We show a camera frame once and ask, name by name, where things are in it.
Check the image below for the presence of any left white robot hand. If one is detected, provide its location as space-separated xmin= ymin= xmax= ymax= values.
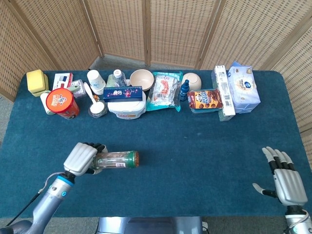
xmin=63 ymin=142 xmax=108 ymax=177

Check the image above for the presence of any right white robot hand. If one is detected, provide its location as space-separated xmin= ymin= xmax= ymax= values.
xmin=252 ymin=146 xmax=308 ymax=207

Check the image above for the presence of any clear plastic bottle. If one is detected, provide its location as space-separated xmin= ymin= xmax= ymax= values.
xmin=94 ymin=150 xmax=140 ymax=169

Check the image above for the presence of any small patterned dark bowl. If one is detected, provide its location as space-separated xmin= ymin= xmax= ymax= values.
xmin=88 ymin=100 xmax=109 ymax=119

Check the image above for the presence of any red snack canister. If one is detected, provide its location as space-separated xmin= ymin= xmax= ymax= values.
xmin=45 ymin=88 xmax=80 ymax=120

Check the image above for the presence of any pale green white cylinder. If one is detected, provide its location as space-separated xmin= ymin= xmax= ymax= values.
xmin=39 ymin=90 xmax=56 ymax=116

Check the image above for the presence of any white plastic detergent tub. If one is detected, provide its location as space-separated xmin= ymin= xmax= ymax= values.
xmin=107 ymin=92 xmax=147 ymax=120

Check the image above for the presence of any small clear plastic box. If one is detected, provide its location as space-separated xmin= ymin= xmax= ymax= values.
xmin=70 ymin=79 xmax=87 ymax=98

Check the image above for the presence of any long navy blue box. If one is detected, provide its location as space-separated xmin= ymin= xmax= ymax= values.
xmin=102 ymin=86 xmax=143 ymax=103

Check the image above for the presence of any stack of white paper cups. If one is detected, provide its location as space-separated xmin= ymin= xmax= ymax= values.
xmin=87 ymin=69 xmax=106 ymax=96

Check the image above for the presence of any small red white box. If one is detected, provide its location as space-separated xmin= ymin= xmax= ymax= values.
xmin=52 ymin=73 xmax=74 ymax=91

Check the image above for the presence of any yellow green sponge block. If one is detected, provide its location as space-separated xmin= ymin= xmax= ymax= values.
xmin=26 ymin=69 xmax=49 ymax=98

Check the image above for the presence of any clear water bottle white cap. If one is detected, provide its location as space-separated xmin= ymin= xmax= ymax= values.
xmin=106 ymin=69 xmax=127 ymax=88

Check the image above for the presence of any dark teal table cloth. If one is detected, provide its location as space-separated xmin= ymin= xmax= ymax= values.
xmin=0 ymin=70 xmax=312 ymax=218

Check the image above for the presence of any green white tissue box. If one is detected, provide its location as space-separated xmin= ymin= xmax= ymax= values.
xmin=211 ymin=73 xmax=236 ymax=122

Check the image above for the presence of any grey robot torso base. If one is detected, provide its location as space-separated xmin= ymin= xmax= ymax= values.
xmin=96 ymin=216 xmax=204 ymax=234

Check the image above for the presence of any blue white tissue pack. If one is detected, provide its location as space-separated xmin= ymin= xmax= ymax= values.
xmin=227 ymin=60 xmax=261 ymax=114

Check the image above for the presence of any teal clear snack bag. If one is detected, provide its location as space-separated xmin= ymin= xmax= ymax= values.
xmin=146 ymin=71 xmax=184 ymax=112

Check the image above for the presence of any long white carton box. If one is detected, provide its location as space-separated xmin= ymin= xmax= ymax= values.
xmin=214 ymin=65 xmax=236 ymax=117

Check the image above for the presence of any Hello Panda cookie box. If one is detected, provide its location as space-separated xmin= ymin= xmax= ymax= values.
xmin=187 ymin=89 xmax=224 ymax=110

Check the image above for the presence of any blue spray bottle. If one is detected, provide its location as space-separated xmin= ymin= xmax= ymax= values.
xmin=179 ymin=79 xmax=191 ymax=102

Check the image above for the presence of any upside down beige bowl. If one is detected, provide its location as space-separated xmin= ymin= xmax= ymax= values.
xmin=181 ymin=72 xmax=202 ymax=91

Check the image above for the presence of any wicker folding screen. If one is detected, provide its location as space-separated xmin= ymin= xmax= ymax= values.
xmin=0 ymin=0 xmax=312 ymax=153

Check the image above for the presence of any right arm wrist cable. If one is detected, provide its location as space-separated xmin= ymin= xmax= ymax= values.
xmin=284 ymin=211 xmax=309 ymax=232

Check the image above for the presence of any arm wrist cable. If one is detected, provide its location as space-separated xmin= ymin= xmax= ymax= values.
xmin=284 ymin=211 xmax=309 ymax=232
xmin=5 ymin=172 xmax=67 ymax=227

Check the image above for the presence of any left arm wrist cable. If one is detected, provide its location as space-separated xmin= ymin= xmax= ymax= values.
xmin=5 ymin=172 xmax=67 ymax=227

